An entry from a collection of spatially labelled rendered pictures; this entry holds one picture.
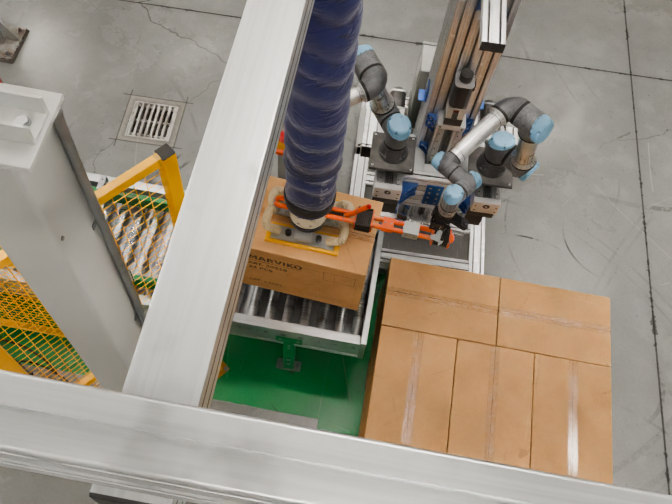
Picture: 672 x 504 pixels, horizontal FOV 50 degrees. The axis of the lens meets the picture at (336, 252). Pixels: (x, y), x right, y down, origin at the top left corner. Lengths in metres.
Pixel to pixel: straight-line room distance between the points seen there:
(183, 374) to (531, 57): 5.01
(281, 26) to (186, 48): 4.21
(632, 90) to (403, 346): 2.98
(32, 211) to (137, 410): 0.62
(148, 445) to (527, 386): 3.12
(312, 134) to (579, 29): 3.80
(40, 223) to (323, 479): 0.79
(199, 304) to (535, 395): 2.92
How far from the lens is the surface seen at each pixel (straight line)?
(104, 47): 5.57
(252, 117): 1.15
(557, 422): 3.77
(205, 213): 1.05
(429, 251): 4.32
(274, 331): 3.65
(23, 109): 1.27
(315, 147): 2.63
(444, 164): 3.01
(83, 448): 0.78
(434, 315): 3.78
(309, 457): 0.76
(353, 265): 3.22
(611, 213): 5.11
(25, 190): 1.28
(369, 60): 3.15
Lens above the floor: 3.95
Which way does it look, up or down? 62 degrees down
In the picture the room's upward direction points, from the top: 9 degrees clockwise
